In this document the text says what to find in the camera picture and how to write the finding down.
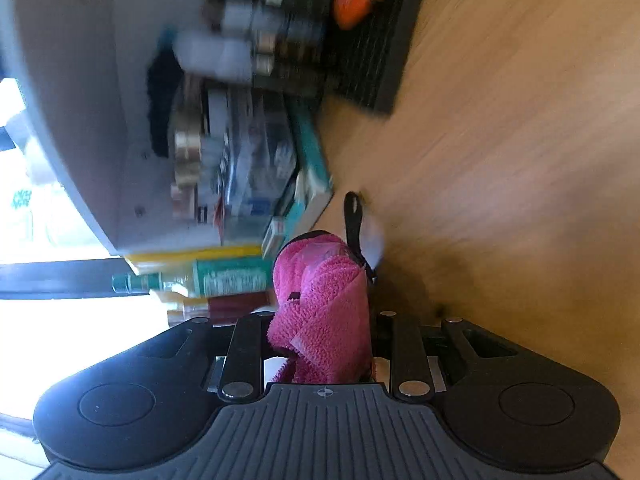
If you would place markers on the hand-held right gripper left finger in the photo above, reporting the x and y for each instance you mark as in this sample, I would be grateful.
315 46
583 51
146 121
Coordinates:
245 350

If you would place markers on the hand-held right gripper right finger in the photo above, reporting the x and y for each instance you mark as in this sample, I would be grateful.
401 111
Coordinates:
406 355

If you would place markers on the pink microfibre cloth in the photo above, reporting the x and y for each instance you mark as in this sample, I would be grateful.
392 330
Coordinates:
325 310

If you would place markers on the green label bottle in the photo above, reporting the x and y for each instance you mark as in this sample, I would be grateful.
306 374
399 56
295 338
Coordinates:
225 277

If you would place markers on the yellow box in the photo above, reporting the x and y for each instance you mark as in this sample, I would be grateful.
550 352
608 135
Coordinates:
200 253

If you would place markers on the teal box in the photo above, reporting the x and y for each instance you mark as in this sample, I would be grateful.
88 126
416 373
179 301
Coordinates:
310 155

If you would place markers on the white shelf unit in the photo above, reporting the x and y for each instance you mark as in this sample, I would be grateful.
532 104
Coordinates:
85 125

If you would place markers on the black ribbed mat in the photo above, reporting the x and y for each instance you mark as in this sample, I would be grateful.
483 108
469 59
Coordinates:
380 55

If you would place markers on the black window frame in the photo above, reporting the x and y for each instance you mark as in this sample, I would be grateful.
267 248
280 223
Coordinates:
55 277

